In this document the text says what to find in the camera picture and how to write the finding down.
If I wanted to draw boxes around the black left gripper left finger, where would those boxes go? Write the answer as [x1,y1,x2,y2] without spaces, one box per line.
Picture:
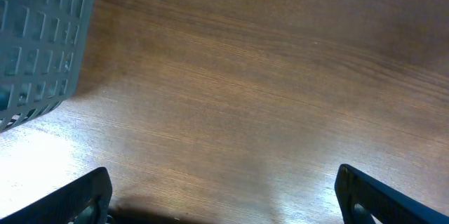
[1,167,112,224]

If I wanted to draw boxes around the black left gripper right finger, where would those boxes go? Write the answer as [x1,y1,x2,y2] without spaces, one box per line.
[335,164,448,224]

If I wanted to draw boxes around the grey plastic mesh basket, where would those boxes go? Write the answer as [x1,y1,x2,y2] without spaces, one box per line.
[1,0,94,131]

